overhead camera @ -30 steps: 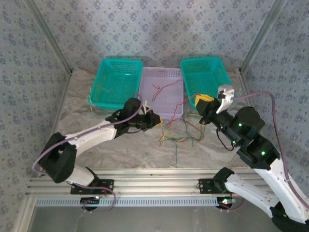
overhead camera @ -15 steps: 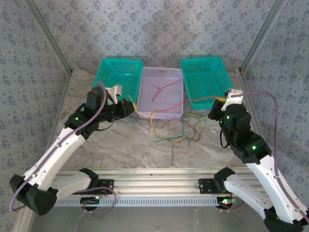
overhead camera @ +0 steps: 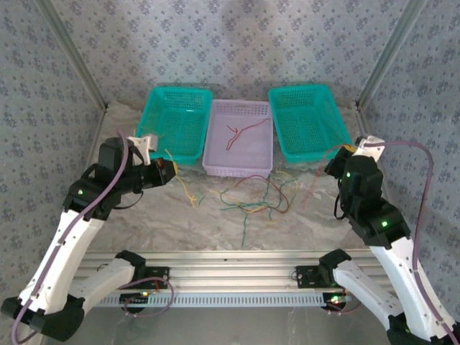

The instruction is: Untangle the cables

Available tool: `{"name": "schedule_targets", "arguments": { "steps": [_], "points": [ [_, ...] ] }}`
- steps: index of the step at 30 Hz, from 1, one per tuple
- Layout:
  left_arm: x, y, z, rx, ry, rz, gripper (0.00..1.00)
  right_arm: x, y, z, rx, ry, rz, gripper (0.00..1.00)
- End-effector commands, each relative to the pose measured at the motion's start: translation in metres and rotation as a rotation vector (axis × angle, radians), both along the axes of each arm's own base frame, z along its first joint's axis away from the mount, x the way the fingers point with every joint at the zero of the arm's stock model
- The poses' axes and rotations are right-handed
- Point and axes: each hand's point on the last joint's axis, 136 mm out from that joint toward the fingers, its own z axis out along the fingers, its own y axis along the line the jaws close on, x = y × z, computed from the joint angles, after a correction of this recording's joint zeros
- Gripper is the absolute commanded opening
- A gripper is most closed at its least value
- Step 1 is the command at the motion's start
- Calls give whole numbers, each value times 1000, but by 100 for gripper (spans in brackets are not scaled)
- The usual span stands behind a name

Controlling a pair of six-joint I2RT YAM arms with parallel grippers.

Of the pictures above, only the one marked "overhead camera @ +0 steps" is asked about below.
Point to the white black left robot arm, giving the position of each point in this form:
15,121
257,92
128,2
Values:
64,251

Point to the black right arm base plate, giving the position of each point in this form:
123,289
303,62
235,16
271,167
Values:
305,276

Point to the teal perforated plastic basket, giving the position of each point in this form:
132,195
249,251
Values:
179,122
309,122

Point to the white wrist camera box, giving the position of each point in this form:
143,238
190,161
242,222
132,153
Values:
370,151
143,142

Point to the aluminium frame post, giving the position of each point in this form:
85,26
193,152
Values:
74,50
390,50

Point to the black controller board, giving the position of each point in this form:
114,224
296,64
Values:
336,300
133,300

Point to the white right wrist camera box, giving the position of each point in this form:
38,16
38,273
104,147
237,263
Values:
370,151

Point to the aluminium mounting rail beam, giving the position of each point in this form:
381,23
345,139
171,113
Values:
230,269

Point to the lavender perforated plastic basket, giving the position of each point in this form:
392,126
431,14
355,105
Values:
248,151

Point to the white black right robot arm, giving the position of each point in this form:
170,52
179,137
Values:
395,269

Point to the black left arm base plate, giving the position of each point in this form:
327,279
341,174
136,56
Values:
160,275

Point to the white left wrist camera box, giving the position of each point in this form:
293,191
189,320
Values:
143,142

